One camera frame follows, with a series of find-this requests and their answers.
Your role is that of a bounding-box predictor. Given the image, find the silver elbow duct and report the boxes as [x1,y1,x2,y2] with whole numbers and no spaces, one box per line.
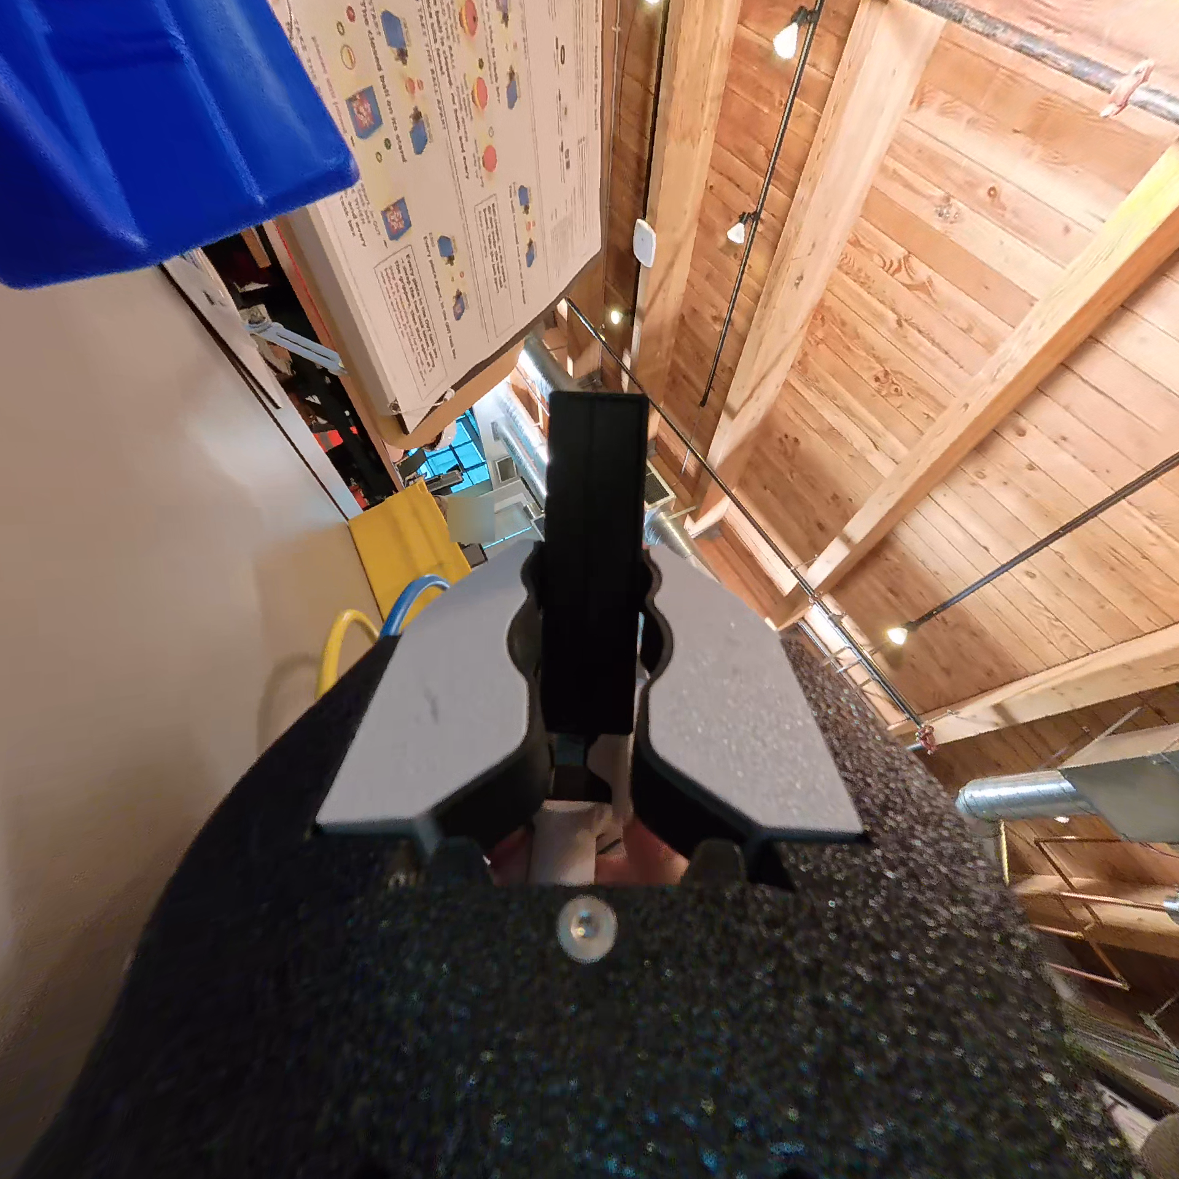
[956,746,1179,845]

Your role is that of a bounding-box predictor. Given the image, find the black network switch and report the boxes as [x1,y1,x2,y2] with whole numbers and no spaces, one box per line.
[539,390,650,737]

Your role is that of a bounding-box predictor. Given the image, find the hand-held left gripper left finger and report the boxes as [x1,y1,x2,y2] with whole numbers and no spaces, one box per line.
[313,541,548,863]

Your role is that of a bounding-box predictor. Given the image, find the yellow ethernet cable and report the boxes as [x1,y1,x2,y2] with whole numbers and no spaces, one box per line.
[313,607,381,702]

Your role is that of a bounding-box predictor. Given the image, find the silver ventilation duct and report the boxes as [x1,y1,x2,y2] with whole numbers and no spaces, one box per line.
[492,333,706,557]

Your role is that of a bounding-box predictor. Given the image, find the grey flat board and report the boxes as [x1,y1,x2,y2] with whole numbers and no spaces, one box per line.
[159,246,283,413]

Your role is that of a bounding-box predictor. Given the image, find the printed instruction poster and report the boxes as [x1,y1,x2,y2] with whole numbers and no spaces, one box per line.
[268,0,604,433]

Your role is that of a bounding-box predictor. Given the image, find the person's right hand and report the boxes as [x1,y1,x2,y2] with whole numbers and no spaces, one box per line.
[594,815,689,887]

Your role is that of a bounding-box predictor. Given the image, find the blue ethernet cable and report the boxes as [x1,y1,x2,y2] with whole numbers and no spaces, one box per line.
[377,572,452,639]

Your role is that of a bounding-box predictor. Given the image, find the blue plastic bin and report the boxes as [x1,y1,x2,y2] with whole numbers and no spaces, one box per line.
[0,0,359,289]

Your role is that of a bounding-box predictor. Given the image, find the yellow plastic bin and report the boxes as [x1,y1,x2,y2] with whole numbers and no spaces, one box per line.
[346,476,472,630]

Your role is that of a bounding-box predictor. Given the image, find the person's right forearm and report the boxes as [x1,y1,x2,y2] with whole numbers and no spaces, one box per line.
[1136,1110,1179,1179]

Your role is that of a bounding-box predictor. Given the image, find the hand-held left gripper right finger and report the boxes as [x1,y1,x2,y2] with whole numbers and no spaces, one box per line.
[628,546,869,878]

